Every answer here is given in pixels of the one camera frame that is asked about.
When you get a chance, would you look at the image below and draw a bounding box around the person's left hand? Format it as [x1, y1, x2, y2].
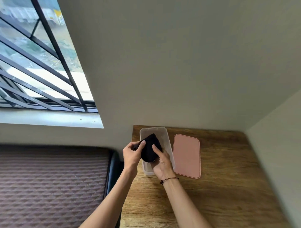
[122, 140, 146, 172]

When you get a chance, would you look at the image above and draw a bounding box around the person's right hand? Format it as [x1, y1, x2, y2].
[151, 144, 176, 182]

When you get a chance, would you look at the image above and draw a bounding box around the black cloth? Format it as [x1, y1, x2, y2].
[134, 133, 163, 163]

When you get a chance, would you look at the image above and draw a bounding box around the person's left forearm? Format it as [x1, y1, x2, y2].
[79, 167, 138, 228]

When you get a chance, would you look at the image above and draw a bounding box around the person's right forearm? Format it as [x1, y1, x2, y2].
[161, 178, 212, 228]

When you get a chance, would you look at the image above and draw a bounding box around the clear plastic container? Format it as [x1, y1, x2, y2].
[139, 127, 176, 176]

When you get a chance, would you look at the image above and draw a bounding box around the pink container lid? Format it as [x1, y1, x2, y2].
[172, 134, 201, 179]

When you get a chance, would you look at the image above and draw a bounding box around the brown quilted mattress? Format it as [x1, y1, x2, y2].
[0, 145, 111, 228]

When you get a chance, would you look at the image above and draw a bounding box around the black window grille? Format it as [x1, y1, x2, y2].
[0, 0, 99, 113]

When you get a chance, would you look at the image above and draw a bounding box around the black string bracelet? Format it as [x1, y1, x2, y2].
[160, 177, 180, 185]

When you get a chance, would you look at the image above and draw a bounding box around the black bed frame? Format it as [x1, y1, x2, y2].
[103, 150, 124, 228]

